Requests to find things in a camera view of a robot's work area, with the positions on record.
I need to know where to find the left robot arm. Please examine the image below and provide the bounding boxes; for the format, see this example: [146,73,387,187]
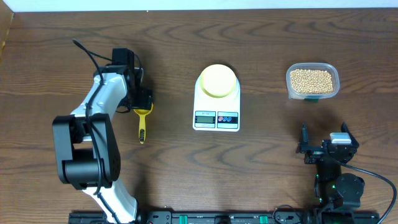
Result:
[52,65,145,223]

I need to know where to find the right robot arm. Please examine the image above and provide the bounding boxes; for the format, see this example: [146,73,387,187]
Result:
[298,123,364,223]

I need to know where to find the clear plastic container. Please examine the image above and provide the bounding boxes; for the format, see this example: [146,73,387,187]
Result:
[286,62,340,101]

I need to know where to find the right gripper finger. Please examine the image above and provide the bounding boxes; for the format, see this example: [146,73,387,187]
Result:
[297,123,309,154]
[340,122,358,143]

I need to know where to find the left black cable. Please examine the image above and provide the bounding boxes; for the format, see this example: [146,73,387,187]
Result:
[72,38,122,224]

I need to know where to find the soybeans in container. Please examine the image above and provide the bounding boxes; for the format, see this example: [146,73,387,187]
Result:
[289,69,333,94]

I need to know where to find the yellow measuring scoop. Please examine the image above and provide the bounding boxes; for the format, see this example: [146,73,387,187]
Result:
[134,104,154,144]

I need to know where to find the right black cable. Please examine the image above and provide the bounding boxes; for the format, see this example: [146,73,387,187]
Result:
[340,161,398,224]

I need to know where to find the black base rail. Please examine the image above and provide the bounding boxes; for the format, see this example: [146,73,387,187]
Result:
[68,210,381,224]

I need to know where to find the pale yellow bowl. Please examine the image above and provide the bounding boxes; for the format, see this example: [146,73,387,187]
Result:
[199,64,237,98]

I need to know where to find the white digital kitchen scale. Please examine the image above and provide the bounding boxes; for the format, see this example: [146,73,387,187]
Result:
[192,75,241,132]

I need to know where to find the black cable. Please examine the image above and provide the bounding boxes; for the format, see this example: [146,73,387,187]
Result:
[72,38,122,224]
[340,161,398,224]

